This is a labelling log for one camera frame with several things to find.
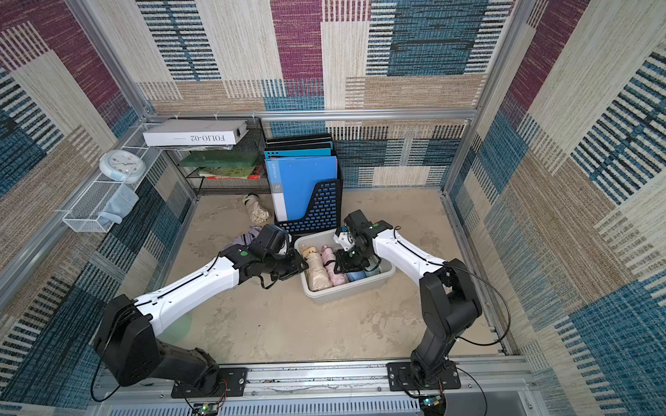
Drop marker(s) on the beige umbrella wooden handle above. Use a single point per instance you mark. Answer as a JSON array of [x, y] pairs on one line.
[[317, 275]]

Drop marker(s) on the teal file folder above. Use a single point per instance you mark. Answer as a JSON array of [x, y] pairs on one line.
[[291, 150]]

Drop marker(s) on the black wire shelf rack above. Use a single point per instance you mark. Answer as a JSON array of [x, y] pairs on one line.
[[254, 141]]

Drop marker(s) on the light blue umbrella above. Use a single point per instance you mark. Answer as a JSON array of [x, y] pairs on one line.
[[356, 276]]

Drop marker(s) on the green book on shelf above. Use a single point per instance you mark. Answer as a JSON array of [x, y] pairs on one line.
[[220, 159]]

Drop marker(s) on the pale pink umbrella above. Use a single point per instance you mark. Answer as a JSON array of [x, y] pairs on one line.
[[329, 261]]

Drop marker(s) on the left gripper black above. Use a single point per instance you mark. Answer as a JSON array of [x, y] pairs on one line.
[[297, 267]]

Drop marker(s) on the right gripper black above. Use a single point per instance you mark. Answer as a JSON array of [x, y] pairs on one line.
[[351, 261]]

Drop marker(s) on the lilac umbrella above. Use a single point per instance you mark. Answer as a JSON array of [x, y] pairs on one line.
[[247, 237]]

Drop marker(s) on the white wire wall basket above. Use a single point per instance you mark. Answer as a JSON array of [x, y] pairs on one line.
[[82, 213]]

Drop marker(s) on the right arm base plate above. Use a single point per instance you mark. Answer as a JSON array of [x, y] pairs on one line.
[[410, 376]]

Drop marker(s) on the white round clock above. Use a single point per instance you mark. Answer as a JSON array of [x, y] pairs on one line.
[[122, 166]]

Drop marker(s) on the light blue cloth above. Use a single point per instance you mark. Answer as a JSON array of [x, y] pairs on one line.
[[119, 206]]

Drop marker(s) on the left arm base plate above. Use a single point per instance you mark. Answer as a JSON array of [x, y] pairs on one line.
[[225, 381]]

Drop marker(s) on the blue clip file folder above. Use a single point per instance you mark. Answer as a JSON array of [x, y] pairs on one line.
[[292, 182]]

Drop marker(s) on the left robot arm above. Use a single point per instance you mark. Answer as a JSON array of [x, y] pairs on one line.
[[128, 342]]

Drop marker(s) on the black mesh file holder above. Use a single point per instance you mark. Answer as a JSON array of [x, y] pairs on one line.
[[324, 211]]

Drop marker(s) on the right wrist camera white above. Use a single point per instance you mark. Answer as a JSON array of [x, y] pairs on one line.
[[344, 239]]

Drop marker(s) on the cream umbrella at back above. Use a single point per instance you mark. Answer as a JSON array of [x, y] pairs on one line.
[[256, 212]]

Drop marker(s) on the mint green umbrella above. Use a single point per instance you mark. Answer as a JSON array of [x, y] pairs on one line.
[[376, 270]]

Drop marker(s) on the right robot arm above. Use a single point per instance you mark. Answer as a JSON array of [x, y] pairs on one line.
[[449, 300]]

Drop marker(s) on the red and green book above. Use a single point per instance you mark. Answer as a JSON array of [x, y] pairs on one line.
[[232, 173]]

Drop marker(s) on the white plastic storage box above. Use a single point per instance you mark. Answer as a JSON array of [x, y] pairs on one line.
[[356, 282]]

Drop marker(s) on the white FOLIO-02 box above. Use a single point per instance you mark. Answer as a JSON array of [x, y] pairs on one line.
[[191, 133]]

